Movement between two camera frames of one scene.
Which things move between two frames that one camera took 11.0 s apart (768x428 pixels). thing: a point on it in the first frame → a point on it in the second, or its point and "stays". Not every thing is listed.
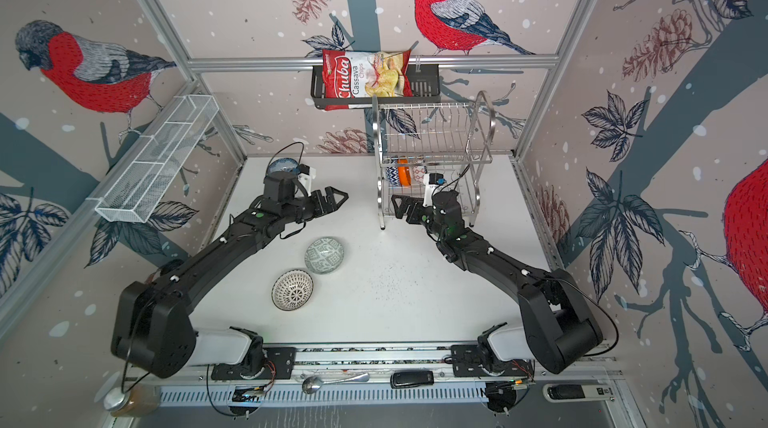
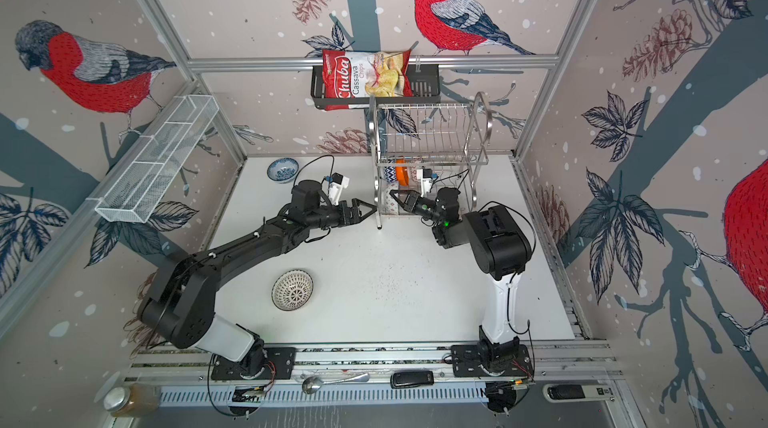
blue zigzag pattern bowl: [392, 175] stays
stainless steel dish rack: [424, 148] stays
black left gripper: [329, 205] → [354, 212]
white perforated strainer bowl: [292, 289] stays
